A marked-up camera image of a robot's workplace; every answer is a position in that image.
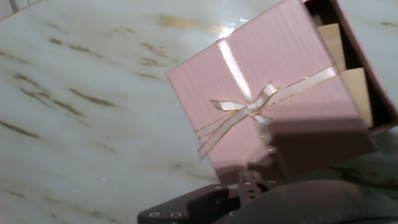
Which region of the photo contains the pink gift box lid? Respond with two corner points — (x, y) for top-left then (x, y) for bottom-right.
(165, 0), (377, 185)

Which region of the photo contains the marble pattern board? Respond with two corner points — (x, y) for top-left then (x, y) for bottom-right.
(0, 0), (398, 224)

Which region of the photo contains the pink gift box base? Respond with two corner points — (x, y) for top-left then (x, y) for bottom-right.
(303, 0), (398, 137)

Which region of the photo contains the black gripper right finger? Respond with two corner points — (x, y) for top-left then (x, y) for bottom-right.
(238, 169), (278, 207)

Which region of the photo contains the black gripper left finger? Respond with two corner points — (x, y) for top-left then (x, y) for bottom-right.
(137, 183), (241, 224)

